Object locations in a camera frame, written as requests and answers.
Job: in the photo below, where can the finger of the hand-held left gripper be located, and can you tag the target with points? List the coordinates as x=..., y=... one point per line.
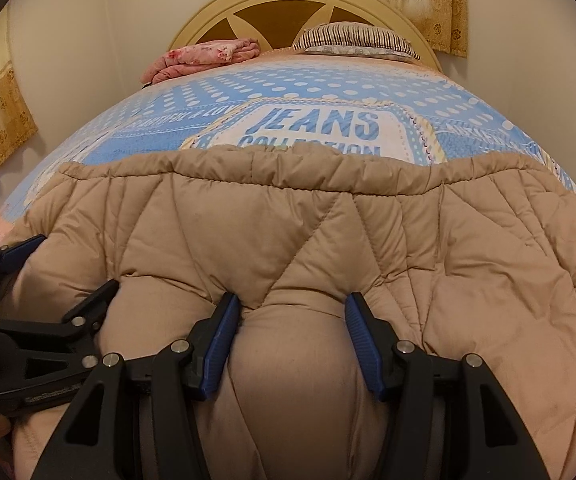
x=93, y=305
x=23, y=252

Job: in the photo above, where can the striped pillow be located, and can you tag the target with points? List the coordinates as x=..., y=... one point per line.
x=353, y=37

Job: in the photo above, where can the pink folded blanket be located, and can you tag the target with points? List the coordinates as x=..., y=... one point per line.
x=198, y=57

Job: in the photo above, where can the yellow floral curtain panel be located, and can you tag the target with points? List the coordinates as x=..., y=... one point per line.
x=418, y=0

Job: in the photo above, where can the bed with pink blue cover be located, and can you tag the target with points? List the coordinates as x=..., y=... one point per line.
x=318, y=90

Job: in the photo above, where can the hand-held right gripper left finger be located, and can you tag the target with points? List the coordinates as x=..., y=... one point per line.
x=215, y=345

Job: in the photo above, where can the beige quilted jacket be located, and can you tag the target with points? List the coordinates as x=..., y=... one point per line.
x=318, y=240

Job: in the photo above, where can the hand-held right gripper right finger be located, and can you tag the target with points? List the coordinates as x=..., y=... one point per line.
x=365, y=347

